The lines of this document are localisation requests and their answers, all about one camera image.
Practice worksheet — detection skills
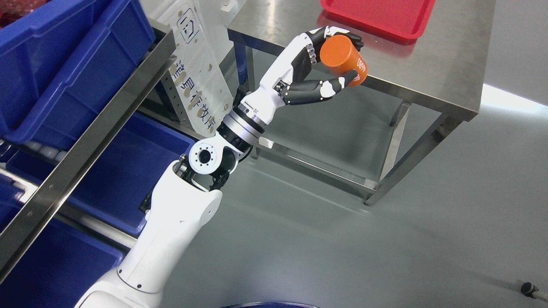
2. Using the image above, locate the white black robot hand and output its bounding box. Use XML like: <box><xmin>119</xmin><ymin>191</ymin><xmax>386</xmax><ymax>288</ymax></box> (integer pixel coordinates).
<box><xmin>230</xmin><ymin>26</ymin><xmax>364</xmax><ymax>129</ymax></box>

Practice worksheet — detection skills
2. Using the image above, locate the orange cylindrical capacitor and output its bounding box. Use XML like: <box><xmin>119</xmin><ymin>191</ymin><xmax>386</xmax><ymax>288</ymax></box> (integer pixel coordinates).
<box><xmin>320</xmin><ymin>35</ymin><xmax>369</xmax><ymax>86</ymax></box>

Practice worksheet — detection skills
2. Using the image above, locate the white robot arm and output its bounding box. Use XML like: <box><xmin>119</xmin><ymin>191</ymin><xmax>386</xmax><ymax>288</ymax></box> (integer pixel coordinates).
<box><xmin>75</xmin><ymin>107</ymin><xmax>266</xmax><ymax>308</ymax></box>

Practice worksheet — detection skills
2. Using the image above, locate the stainless steel desk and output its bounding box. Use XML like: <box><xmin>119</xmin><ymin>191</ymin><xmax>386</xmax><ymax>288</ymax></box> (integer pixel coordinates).
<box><xmin>227</xmin><ymin>0</ymin><xmax>495</xmax><ymax>205</ymax></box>

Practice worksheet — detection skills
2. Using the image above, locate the white sign with characters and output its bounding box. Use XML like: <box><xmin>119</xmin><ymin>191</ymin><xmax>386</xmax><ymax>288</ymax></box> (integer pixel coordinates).
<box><xmin>141</xmin><ymin>0</ymin><xmax>239</xmax><ymax>138</ymax></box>

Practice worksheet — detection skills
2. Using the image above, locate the red plastic tray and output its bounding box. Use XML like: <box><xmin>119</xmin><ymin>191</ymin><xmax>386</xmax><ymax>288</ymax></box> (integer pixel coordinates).
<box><xmin>320</xmin><ymin>0</ymin><xmax>436</xmax><ymax>44</ymax></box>

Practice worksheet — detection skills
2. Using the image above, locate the blue lower bin left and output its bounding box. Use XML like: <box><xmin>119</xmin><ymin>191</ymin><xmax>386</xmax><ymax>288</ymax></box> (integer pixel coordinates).
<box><xmin>9</xmin><ymin>112</ymin><xmax>197</xmax><ymax>238</ymax></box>

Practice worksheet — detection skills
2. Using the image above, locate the blue bin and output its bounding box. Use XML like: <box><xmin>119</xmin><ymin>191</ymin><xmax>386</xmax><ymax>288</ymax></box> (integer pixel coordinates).
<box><xmin>0</xmin><ymin>175</ymin><xmax>125</xmax><ymax>308</ymax></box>
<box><xmin>9</xmin><ymin>112</ymin><xmax>197</xmax><ymax>238</ymax></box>
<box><xmin>0</xmin><ymin>0</ymin><xmax>156</xmax><ymax>149</ymax></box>

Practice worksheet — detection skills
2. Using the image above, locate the blue bin upper left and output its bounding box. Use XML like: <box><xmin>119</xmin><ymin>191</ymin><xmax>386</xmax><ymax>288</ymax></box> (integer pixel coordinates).
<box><xmin>0</xmin><ymin>0</ymin><xmax>156</xmax><ymax>149</ymax></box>

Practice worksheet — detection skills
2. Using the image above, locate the blue bin far left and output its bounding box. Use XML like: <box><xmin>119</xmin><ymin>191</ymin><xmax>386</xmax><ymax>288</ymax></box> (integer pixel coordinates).
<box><xmin>0</xmin><ymin>175</ymin><xmax>125</xmax><ymax>308</ymax></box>

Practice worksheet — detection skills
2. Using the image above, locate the black caster wheel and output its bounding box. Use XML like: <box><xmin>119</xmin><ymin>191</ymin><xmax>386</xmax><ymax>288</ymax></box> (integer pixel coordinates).
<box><xmin>520</xmin><ymin>282</ymin><xmax>538</xmax><ymax>298</ymax></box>

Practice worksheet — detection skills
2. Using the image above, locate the steel shelf rail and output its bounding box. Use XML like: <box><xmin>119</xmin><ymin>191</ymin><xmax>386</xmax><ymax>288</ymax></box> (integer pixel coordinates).
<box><xmin>0</xmin><ymin>26</ymin><xmax>176</xmax><ymax>282</ymax></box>

